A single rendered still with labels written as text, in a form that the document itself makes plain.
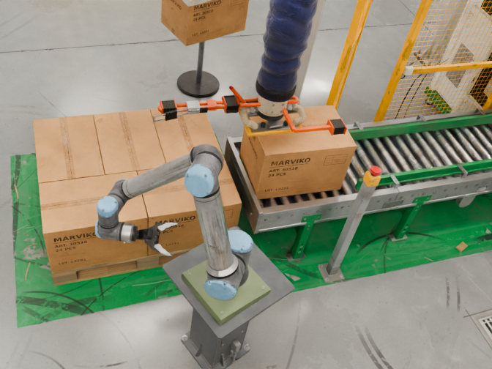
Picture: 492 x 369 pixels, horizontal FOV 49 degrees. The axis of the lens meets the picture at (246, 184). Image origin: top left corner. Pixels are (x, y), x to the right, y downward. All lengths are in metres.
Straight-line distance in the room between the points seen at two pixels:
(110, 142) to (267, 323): 1.59
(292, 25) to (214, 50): 2.99
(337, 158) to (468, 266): 1.49
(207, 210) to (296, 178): 1.32
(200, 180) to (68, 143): 1.84
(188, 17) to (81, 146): 1.38
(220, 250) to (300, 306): 1.46
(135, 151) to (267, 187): 0.93
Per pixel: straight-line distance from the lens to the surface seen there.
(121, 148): 3.71
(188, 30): 4.49
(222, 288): 2.46
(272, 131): 3.12
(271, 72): 2.93
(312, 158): 3.33
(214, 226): 2.24
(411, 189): 3.81
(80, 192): 3.46
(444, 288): 4.18
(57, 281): 3.69
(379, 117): 4.31
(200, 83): 5.16
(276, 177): 3.35
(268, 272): 2.88
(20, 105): 4.99
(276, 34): 2.80
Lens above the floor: 3.11
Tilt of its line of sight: 46 degrees down
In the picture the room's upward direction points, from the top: 11 degrees clockwise
